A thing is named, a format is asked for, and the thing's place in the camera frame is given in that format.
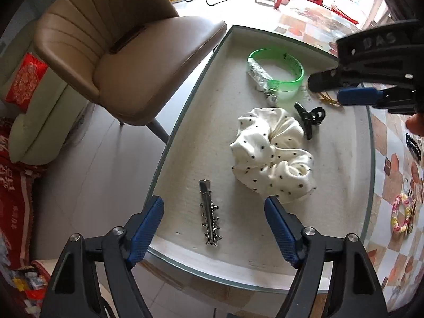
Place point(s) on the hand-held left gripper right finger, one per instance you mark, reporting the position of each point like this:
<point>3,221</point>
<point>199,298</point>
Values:
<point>281,232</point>

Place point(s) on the black beaded hair clip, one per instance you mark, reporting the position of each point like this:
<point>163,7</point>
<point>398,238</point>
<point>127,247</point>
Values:
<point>414,147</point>

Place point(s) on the person's right hand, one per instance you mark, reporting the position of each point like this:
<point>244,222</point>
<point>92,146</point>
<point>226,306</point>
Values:
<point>416,124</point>

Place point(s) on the pale green sofa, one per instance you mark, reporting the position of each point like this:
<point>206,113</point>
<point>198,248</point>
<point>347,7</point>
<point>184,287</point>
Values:
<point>43,129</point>

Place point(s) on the red patterned cushion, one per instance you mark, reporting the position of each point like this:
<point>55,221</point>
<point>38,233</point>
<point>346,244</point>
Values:
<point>26,82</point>

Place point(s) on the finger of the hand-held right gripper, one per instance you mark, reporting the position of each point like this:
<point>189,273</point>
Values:
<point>357,96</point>
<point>324,81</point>

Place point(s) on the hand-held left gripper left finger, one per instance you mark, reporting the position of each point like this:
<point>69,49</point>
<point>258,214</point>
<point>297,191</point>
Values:
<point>145,235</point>

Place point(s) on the red printed blanket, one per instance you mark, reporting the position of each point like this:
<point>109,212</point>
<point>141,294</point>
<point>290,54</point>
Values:
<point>16,205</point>

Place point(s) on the white polka dot scrunchie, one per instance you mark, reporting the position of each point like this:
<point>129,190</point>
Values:
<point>258,139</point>

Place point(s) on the checkered printed tablecloth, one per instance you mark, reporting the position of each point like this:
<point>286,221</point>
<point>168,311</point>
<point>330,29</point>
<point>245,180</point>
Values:
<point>381,132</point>

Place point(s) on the grey shallow tray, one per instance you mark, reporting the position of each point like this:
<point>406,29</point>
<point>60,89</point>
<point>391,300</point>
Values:
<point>198,159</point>

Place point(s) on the silver spiked hair clip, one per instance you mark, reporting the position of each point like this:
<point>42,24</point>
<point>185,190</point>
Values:
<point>206,205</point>

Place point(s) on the colourful small boxes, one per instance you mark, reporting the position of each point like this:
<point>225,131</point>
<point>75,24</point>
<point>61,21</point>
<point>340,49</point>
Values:
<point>28,281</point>

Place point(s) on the beige leather chair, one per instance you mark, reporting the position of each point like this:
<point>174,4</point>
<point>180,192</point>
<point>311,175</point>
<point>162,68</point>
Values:
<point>132,73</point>

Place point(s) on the black claw clip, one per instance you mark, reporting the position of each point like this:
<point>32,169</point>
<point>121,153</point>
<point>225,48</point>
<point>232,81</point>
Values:
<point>309,119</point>

